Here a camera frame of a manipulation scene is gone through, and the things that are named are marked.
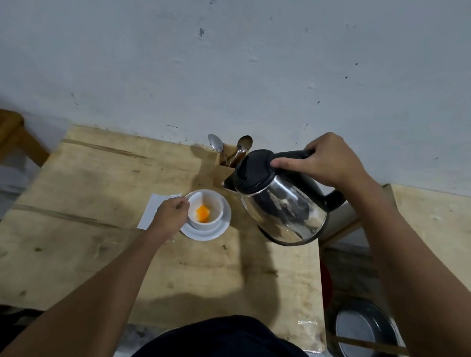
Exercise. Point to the wooden side table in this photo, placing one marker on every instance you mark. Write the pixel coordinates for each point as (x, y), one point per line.
(442, 229)

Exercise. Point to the steel electric kettle black lid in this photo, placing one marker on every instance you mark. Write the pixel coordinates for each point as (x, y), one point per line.
(287, 206)

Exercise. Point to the person's left hand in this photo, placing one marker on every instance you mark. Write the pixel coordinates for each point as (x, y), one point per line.
(167, 219)

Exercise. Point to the person's left fingers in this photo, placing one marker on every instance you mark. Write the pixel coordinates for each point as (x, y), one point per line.
(183, 207)

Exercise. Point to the person's right forearm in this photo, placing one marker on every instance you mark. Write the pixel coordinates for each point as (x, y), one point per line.
(416, 281)

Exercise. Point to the person's dark trousers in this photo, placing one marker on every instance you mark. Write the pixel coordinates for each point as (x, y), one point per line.
(227, 350)

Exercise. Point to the metal spoon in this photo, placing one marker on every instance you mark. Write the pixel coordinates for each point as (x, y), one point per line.
(244, 143)
(216, 143)

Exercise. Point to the white ceramic cup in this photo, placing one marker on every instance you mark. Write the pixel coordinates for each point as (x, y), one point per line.
(210, 223)

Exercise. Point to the wooden spoon holder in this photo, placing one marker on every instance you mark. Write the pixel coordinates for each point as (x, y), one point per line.
(233, 153)

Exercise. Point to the person's right thumb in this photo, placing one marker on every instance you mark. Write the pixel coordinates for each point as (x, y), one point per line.
(291, 163)

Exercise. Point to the grey metal basin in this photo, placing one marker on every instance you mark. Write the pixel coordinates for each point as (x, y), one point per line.
(366, 326)

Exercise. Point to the person's left forearm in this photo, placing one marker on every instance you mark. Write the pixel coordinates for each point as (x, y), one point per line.
(91, 299)

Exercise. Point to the person's right hand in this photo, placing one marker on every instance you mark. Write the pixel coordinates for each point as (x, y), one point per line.
(334, 163)

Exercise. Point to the wooden stick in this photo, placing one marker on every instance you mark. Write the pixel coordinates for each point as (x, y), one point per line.
(369, 345)

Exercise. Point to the orange tea bag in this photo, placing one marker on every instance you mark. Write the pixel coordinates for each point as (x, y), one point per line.
(203, 214)

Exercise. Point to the white saucer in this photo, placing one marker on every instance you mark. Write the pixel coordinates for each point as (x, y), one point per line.
(213, 234)

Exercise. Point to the white paper napkin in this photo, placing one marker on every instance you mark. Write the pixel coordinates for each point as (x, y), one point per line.
(151, 209)

